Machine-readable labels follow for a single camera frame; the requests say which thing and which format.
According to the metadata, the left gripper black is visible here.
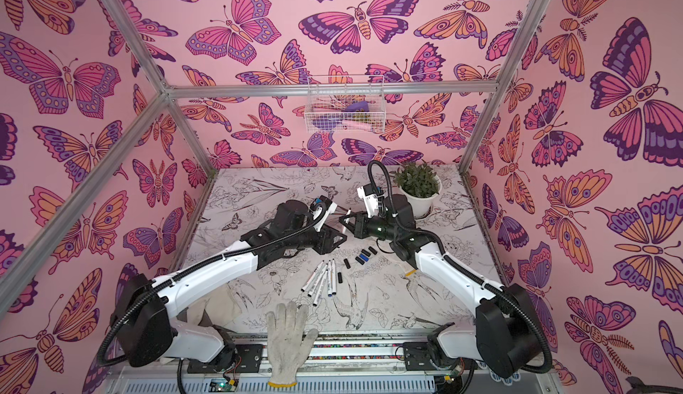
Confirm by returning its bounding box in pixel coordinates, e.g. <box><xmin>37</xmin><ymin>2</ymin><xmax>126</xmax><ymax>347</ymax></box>
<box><xmin>283</xmin><ymin>222</ymin><xmax>349</xmax><ymax>257</ymax></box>

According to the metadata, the white marker pen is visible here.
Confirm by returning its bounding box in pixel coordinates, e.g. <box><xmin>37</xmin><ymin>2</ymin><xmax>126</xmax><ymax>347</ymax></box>
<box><xmin>327</xmin><ymin>259</ymin><xmax>337</xmax><ymax>298</ymax></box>
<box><xmin>339</xmin><ymin>209</ymin><xmax>351</xmax><ymax>230</ymax></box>
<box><xmin>302</xmin><ymin>261</ymin><xmax>325</xmax><ymax>293</ymax></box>
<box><xmin>308</xmin><ymin>262</ymin><xmax>328</xmax><ymax>297</ymax></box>
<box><xmin>313</xmin><ymin>264</ymin><xmax>330</xmax><ymax>307</ymax></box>

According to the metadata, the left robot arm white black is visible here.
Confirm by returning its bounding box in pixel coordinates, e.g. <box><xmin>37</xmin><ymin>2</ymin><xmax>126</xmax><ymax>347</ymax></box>
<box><xmin>96</xmin><ymin>198</ymin><xmax>346</xmax><ymax>370</ymax></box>

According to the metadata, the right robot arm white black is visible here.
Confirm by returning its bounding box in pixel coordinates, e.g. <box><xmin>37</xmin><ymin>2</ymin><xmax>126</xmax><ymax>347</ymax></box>
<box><xmin>340</xmin><ymin>195</ymin><xmax>553</xmax><ymax>378</ymax></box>

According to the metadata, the white potted green plant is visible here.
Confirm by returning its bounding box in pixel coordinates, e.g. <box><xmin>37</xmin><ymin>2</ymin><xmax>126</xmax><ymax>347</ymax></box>
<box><xmin>395</xmin><ymin>162</ymin><xmax>442</xmax><ymax>220</ymax></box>

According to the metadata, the white glove front centre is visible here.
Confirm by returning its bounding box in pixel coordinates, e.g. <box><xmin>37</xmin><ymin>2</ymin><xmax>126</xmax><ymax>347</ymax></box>
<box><xmin>266</xmin><ymin>301</ymin><xmax>318</xmax><ymax>389</ymax></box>

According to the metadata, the green circuit board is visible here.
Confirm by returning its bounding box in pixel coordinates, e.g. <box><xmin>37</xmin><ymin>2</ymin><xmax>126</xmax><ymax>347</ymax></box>
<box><xmin>209</xmin><ymin>379</ymin><xmax>238</xmax><ymax>393</ymax></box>

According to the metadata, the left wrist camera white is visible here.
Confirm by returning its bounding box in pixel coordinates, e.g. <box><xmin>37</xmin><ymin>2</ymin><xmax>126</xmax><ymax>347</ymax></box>
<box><xmin>311</xmin><ymin>196</ymin><xmax>338</xmax><ymax>232</ymax></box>

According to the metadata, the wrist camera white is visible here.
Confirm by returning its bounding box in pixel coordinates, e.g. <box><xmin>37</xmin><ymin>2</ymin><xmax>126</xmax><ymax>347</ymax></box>
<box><xmin>311</xmin><ymin>196</ymin><xmax>338</xmax><ymax>232</ymax></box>
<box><xmin>357</xmin><ymin>184</ymin><xmax>384</xmax><ymax>218</ymax></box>

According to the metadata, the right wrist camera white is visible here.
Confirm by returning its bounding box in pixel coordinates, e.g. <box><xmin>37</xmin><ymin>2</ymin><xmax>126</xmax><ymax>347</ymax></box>
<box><xmin>357</xmin><ymin>184</ymin><xmax>384</xmax><ymax>218</ymax></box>

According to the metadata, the white wire basket on wall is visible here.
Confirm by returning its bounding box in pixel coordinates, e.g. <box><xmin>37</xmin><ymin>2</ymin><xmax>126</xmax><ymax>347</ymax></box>
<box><xmin>302</xmin><ymin>75</ymin><xmax>387</xmax><ymax>134</ymax></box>

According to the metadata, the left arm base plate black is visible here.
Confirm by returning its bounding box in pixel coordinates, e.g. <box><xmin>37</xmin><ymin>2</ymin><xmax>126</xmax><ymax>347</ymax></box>
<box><xmin>188</xmin><ymin>343</ymin><xmax>264</xmax><ymax>374</ymax></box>

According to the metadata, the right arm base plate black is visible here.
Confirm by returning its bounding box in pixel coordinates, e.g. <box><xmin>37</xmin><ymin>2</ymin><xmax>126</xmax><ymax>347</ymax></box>
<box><xmin>401</xmin><ymin>342</ymin><xmax>440</xmax><ymax>371</ymax></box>

